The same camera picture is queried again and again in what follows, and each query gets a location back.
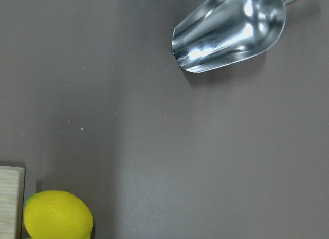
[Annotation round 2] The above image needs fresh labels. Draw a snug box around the metal scoop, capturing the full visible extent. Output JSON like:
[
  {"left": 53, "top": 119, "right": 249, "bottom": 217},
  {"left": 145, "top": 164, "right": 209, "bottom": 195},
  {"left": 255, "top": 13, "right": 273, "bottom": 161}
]
[{"left": 172, "top": 0, "right": 296, "bottom": 73}]

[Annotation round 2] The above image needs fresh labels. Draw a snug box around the yellow lemon near board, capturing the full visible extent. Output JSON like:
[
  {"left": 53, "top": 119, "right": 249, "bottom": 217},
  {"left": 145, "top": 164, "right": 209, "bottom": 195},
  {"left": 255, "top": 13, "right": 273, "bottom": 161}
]
[{"left": 23, "top": 190, "right": 93, "bottom": 238}]

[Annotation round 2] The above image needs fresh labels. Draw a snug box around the bamboo cutting board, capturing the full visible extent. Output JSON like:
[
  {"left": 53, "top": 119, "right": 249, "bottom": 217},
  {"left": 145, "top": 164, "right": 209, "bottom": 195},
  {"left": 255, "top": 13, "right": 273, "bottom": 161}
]
[{"left": 1, "top": 166, "right": 25, "bottom": 239}]

